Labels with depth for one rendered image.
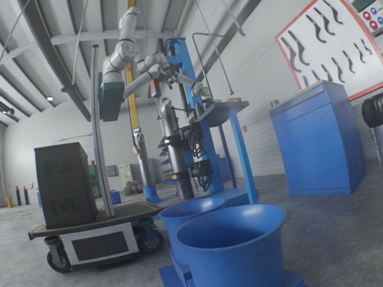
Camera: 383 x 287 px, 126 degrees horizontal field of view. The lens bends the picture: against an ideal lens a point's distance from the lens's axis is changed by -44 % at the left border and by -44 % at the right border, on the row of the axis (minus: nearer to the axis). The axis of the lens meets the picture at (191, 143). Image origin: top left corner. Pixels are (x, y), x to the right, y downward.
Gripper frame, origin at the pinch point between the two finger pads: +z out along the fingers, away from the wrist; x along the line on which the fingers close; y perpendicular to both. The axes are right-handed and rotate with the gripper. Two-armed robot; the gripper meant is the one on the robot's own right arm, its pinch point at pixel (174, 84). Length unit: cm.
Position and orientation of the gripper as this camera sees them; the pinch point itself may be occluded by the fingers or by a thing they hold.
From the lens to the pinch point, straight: 161.6
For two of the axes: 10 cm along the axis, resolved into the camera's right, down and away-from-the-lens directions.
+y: -6.5, 4.8, -6.0
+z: 4.5, 8.7, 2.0
